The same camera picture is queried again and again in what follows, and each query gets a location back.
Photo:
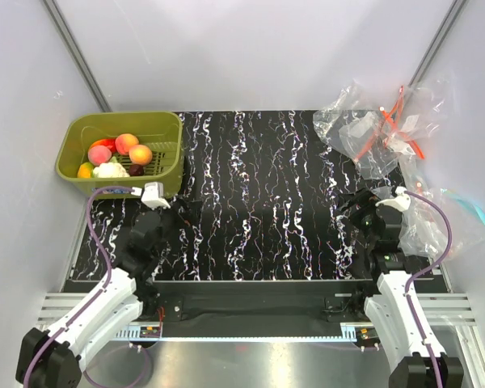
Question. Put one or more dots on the pink peach left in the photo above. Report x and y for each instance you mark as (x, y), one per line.
(98, 155)

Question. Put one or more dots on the clear bag orange zipper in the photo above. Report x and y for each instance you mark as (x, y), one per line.
(418, 113)

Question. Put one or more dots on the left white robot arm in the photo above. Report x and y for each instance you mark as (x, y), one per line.
(59, 355)

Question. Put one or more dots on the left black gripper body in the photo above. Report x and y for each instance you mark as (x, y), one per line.
(171, 220)

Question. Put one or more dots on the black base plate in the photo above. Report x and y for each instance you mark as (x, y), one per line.
(312, 298)

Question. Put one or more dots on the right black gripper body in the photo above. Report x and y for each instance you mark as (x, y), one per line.
(361, 219)

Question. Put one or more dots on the red pepper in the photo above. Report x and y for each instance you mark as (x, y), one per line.
(109, 143)

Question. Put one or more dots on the aluminium frame rail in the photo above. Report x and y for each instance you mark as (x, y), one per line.
(72, 46)

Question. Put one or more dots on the dark red plum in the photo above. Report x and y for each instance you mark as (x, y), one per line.
(136, 170)

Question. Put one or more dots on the white cauliflower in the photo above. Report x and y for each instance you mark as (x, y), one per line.
(109, 170)

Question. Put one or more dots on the black marble mat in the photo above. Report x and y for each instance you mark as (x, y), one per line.
(269, 189)

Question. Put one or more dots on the green plastic basket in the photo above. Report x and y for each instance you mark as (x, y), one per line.
(162, 132)

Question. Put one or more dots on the clear bag pile upper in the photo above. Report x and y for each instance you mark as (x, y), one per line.
(356, 128)

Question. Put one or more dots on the orange-red peach top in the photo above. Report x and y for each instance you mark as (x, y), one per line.
(125, 142)

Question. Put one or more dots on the orange peach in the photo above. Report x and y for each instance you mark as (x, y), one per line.
(141, 155)

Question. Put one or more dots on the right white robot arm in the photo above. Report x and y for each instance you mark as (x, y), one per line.
(416, 357)

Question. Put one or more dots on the clear bag blue zipper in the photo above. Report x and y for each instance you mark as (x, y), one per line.
(424, 230)

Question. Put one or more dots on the yellow-orange mango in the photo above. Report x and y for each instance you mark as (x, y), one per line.
(85, 170)

